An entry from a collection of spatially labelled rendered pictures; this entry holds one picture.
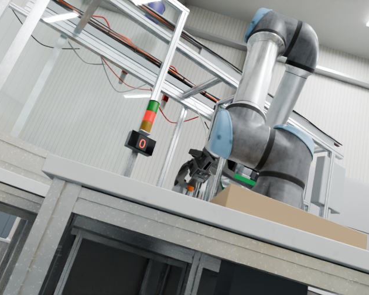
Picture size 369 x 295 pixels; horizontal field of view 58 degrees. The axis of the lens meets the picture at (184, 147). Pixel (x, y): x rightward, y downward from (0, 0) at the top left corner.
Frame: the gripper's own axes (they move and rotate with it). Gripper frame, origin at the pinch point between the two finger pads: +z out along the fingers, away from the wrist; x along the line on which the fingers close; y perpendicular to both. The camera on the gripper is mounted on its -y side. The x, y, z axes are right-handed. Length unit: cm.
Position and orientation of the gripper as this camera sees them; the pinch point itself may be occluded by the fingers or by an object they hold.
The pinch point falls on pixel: (181, 184)
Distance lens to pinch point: 140.9
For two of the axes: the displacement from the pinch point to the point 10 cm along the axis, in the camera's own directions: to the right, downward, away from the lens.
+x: 7.9, 4.2, 4.4
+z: -5.8, 7.3, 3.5
